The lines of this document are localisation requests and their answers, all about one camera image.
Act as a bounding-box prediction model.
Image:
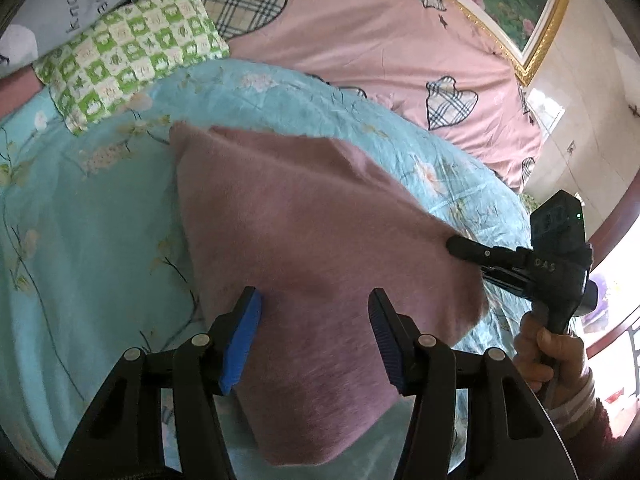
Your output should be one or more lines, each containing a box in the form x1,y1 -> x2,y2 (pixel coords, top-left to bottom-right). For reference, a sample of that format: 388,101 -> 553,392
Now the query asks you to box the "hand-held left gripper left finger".
55,286 -> 264,480

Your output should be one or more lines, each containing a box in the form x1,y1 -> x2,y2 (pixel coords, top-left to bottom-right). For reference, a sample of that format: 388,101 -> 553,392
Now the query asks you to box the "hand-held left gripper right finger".
367,288 -> 576,480

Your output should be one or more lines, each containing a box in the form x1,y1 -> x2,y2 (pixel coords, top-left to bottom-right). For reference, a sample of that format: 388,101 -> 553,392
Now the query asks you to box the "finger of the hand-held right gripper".
481,266 -> 538,297
446,235 -> 528,268

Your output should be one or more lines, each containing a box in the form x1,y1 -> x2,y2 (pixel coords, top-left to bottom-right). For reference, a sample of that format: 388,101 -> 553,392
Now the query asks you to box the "pink knit sweater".
169,121 -> 491,468

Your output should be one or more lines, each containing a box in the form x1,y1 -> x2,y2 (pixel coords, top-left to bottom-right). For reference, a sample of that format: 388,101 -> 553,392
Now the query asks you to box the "person's right forearm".
541,366 -> 632,480

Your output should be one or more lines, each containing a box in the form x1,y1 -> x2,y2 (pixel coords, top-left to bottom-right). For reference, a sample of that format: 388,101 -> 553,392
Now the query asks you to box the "person's right hand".
513,309 -> 592,395

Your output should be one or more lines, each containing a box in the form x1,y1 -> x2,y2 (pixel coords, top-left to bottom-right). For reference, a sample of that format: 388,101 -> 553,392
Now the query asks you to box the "teal floral bed sheet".
0,59 -> 576,476

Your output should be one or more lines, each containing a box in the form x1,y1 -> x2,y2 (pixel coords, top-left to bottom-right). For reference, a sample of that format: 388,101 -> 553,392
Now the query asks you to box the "pink quilt with plaid hearts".
157,0 -> 546,193

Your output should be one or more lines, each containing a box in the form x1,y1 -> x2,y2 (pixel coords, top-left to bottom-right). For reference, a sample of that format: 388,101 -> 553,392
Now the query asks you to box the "green checkered pillow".
32,0 -> 231,136

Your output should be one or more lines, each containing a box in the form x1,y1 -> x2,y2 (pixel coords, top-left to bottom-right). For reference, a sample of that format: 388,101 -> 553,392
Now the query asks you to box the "plain pink cloth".
0,66 -> 47,122

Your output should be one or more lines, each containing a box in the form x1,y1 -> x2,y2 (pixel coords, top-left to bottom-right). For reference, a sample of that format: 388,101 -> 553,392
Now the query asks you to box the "grey printed pillow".
0,0 -> 171,80

